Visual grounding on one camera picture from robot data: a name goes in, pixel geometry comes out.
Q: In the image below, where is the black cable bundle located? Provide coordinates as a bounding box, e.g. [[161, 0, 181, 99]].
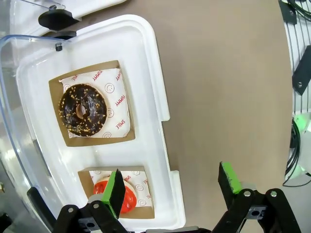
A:
[[282, 116, 303, 187]]

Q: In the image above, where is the white display tray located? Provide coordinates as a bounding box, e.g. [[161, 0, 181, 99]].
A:
[[16, 14, 187, 231], [9, 0, 127, 37]]

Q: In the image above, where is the white printed paper liner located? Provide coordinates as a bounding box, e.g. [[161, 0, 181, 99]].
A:
[[88, 169, 153, 208], [59, 67, 134, 139]]

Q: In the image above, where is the black metal bracket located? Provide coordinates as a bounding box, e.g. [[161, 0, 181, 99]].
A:
[[291, 45, 311, 96], [278, 0, 298, 25]]

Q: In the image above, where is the chocolate nut donut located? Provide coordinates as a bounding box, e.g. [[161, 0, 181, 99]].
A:
[[58, 83, 107, 137]]

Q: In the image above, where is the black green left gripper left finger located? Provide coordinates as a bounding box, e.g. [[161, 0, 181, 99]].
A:
[[52, 168, 127, 233]]

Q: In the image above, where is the clear plastic display lid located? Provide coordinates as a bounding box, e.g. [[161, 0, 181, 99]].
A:
[[0, 34, 73, 233], [24, 0, 67, 12]]

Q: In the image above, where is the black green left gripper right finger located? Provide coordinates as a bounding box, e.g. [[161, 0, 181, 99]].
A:
[[217, 161, 302, 233]]

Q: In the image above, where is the brown cardboard donut tray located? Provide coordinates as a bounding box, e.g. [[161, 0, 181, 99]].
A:
[[48, 60, 136, 147], [77, 166, 155, 220]]

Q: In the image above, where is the red glazed donut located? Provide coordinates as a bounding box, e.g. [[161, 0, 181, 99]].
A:
[[93, 175, 137, 214]]

